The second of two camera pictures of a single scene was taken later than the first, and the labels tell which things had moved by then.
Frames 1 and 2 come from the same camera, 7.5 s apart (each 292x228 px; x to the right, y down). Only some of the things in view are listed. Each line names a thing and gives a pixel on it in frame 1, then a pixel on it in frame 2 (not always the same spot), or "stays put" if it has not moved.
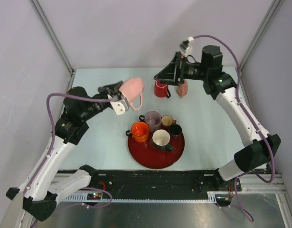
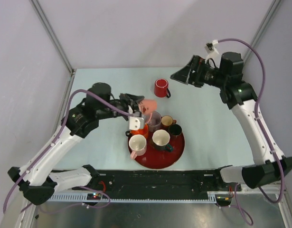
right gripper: (171, 74) → (197, 65)
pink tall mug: (132, 88) → (137, 145)
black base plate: (157, 185) stays put
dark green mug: (160, 139) stays put
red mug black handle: (161, 90) stays put
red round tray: (145, 154) stays put
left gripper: (110, 91) → (131, 102)
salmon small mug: (182, 90) → (148, 106)
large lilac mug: (154, 119) stays put
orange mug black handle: (139, 131) stays put
